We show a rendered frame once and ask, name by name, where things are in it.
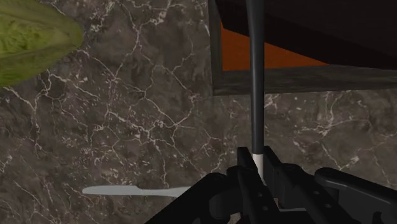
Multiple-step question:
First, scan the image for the green lettuce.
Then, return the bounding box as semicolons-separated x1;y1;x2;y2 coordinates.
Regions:
0;0;84;88

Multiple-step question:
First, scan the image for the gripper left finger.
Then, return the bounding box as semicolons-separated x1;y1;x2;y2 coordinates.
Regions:
144;146;285;224

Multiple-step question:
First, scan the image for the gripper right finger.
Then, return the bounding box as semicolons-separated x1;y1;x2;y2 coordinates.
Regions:
263;145;397;224

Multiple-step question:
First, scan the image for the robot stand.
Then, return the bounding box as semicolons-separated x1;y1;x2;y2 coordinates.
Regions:
215;0;397;67

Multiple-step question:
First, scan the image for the black utensil with white end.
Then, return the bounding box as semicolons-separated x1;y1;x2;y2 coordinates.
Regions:
244;0;267;186

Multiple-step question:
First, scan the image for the dark wooden frame orange inside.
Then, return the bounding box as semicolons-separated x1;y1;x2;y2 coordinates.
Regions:
207;0;397;97

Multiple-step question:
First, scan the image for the grey table knife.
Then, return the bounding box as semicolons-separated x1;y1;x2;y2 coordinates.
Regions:
81;185;192;199

